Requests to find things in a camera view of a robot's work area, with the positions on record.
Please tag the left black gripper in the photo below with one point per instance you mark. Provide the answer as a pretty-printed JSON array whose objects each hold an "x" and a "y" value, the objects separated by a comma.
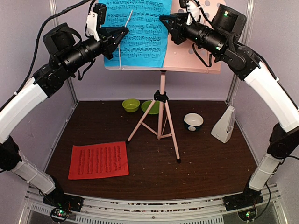
[{"x": 110, "y": 42}]

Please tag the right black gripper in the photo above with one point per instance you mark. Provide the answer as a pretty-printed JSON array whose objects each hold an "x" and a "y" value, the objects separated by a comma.
[{"x": 177, "y": 31}]

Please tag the blue sheet music paper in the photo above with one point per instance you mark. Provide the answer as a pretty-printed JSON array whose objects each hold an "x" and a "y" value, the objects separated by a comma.
[{"x": 145, "y": 44}]

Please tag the pink music stand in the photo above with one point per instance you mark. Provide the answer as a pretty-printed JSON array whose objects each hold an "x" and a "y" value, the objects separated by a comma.
[{"x": 157, "y": 117}]

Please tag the red sheet music paper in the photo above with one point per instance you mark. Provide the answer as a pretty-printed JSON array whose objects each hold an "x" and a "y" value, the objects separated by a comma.
[{"x": 99, "y": 161}]

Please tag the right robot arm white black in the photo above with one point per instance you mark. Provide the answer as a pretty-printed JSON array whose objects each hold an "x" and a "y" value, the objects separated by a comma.
[{"x": 221, "y": 38}]

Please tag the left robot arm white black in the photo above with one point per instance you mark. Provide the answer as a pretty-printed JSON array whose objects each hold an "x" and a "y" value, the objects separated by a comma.
[{"x": 66, "y": 57}]

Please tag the lime green bowl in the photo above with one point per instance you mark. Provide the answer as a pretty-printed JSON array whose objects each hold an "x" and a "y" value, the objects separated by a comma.
[{"x": 131, "y": 105}]

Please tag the white and navy bowl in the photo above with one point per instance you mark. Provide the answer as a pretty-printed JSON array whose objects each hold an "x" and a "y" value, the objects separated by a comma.
[{"x": 193, "y": 122}]

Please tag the white metronome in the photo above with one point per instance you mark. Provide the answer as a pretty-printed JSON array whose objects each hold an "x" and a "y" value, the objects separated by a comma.
[{"x": 223, "y": 129}]

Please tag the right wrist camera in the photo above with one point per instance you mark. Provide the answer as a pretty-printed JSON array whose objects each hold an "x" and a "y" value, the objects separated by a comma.
[{"x": 193, "y": 8}]

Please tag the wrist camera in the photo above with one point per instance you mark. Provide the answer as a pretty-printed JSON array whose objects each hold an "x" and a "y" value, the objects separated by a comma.
[
  {"x": 193, "y": 8},
  {"x": 95, "y": 18}
]

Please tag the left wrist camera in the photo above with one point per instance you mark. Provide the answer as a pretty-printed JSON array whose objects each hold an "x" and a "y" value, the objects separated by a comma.
[{"x": 95, "y": 18}]

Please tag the left aluminium frame post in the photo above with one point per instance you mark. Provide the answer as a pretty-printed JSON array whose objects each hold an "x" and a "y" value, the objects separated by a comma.
[{"x": 53, "y": 11}]

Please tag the aluminium frame post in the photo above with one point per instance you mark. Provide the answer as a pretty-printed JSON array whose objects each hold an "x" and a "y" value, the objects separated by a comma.
[
  {"x": 245, "y": 39},
  {"x": 53, "y": 11}
]

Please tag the right aluminium frame post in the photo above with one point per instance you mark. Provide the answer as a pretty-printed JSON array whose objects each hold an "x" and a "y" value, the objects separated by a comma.
[{"x": 245, "y": 39}]

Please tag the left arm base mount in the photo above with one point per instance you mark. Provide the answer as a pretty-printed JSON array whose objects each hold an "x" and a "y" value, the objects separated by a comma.
[{"x": 57, "y": 198}]

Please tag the aluminium front rail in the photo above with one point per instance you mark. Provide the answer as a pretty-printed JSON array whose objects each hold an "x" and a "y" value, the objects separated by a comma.
[{"x": 205, "y": 210}]

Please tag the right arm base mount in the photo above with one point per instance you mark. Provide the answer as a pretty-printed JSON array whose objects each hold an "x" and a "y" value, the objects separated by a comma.
[{"x": 247, "y": 198}]

